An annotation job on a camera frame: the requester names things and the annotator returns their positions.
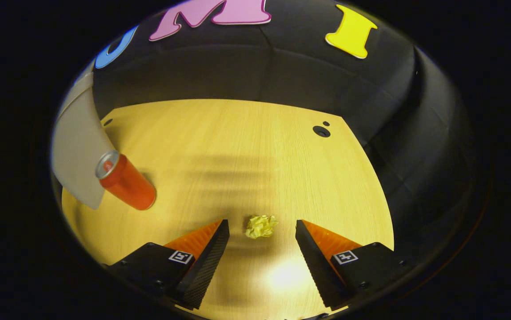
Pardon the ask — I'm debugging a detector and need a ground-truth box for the wooden desktop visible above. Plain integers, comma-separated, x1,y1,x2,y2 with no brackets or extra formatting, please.
61,99,395,320

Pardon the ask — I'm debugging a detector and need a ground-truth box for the white desktop garbage bin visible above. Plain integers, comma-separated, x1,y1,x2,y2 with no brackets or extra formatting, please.
50,60,116,210

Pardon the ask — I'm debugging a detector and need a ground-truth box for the yellow paper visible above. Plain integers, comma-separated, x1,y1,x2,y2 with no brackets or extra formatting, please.
244,215,279,240

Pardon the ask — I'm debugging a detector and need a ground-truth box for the black backdrop cloth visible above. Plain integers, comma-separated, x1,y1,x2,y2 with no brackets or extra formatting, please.
91,0,476,276

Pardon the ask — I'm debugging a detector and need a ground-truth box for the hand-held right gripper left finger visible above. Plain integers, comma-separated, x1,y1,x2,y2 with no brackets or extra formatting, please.
102,219,231,311

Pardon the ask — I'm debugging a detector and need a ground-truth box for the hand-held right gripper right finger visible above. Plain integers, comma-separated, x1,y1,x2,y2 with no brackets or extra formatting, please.
295,219,409,311

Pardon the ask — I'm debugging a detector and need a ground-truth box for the red pop can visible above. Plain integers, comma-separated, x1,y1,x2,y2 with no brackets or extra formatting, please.
95,150,157,211

